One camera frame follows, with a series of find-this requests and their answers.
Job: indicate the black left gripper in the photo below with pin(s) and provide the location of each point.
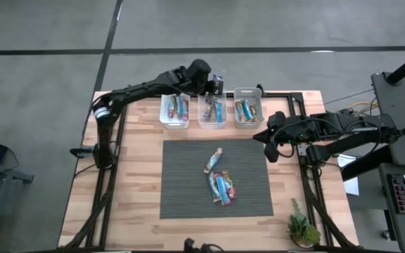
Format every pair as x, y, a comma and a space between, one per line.
206, 86

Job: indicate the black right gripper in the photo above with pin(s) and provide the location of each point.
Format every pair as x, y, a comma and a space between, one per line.
280, 128

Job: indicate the blue purple granola bar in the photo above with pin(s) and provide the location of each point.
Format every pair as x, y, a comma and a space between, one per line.
218, 111

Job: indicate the blue orange granola bar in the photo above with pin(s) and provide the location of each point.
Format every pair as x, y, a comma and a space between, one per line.
247, 109
239, 111
255, 111

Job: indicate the blue red granola bar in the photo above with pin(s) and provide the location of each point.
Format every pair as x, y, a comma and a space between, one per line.
179, 107
213, 160
222, 189

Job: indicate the blue olive granola bar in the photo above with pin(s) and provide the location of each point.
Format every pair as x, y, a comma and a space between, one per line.
213, 186

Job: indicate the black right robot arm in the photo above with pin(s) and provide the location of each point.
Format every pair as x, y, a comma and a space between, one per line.
346, 128

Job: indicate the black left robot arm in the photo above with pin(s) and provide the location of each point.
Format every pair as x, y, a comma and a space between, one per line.
142, 88

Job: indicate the grey plastic bin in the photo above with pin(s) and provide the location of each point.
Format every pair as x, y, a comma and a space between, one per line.
248, 124

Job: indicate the clear plastic bin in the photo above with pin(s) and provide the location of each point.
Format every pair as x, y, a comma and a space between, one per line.
211, 124

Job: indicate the white plastic bin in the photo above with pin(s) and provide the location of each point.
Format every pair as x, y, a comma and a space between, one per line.
174, 124

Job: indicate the grey woven mat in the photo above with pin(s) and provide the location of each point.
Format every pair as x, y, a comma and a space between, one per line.
181, 158

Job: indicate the white paper sheet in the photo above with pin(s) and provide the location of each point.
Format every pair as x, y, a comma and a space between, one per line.
351, 182

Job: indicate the potted green succulent plant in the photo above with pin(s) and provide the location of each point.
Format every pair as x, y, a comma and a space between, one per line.
302, 228

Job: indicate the black stand platform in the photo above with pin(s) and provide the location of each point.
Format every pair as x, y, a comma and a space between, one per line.
396, 98

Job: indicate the silver corner bracket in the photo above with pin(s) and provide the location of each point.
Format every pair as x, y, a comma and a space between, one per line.
302, 150

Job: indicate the black aluminium rig frame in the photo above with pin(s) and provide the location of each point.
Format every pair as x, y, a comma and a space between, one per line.
303, 182

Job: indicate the black side bracket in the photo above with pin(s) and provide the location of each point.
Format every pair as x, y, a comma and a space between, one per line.
81, 152

